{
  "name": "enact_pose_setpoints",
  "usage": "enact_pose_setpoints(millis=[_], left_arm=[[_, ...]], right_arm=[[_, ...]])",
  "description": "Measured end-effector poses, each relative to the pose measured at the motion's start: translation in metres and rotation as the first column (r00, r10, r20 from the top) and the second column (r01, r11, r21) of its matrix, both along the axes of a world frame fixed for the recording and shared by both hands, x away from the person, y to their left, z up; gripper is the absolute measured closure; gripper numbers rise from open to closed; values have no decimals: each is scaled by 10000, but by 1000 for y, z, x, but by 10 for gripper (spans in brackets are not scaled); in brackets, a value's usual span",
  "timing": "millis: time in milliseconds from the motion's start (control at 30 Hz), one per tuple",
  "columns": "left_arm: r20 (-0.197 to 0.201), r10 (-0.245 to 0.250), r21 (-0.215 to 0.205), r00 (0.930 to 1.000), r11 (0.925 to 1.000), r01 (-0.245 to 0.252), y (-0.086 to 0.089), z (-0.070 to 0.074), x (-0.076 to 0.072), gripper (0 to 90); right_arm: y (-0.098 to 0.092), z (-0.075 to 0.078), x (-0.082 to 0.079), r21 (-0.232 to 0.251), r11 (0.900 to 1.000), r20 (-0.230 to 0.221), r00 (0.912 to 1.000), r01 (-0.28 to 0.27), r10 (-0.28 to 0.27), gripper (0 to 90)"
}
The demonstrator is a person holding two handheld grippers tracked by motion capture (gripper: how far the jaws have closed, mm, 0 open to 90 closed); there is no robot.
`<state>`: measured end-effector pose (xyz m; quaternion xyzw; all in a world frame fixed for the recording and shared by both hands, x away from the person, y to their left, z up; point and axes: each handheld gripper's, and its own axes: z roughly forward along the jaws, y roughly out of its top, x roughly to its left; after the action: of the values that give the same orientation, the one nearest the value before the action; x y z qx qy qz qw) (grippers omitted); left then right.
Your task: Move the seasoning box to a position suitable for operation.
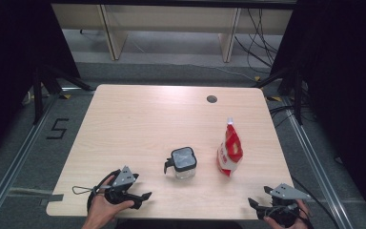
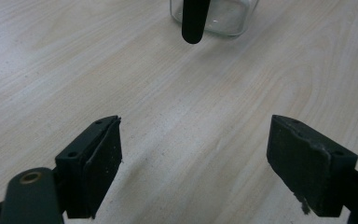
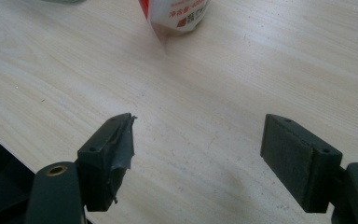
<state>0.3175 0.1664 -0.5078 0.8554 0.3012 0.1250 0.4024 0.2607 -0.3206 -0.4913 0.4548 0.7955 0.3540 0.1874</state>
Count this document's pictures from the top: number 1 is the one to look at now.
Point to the person's right hand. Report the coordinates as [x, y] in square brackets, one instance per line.
[303, 219]

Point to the beige floor strip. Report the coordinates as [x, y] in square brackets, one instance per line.
[12, 191]

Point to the black curtain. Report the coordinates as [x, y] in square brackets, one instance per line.
[346, 95]
[6, 63]

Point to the black stand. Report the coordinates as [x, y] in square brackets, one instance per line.
[38, 95]
[298, 101]

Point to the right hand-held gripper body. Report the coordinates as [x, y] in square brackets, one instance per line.
[287, 191]

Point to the long aluminium rail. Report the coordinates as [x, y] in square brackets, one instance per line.
[314, 165]
[19, 159]

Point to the yellow and black tape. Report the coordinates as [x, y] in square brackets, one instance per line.
[274, 98]
[65, 96]
[257, 78]

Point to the clear jar with black lid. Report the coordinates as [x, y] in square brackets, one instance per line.
[184, 159]

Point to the grey table grommet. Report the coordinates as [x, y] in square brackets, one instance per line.
[212, 99]

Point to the red and white plastic bag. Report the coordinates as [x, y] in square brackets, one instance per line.
[232, 149]

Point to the grey tape strip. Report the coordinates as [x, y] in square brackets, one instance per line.
[54, 197]

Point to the person's left hand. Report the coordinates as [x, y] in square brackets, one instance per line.
[100, 210]

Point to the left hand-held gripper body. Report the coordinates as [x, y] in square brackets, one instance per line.
[124, 178]

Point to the short aluminium rail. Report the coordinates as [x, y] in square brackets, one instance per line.
[73, 88]

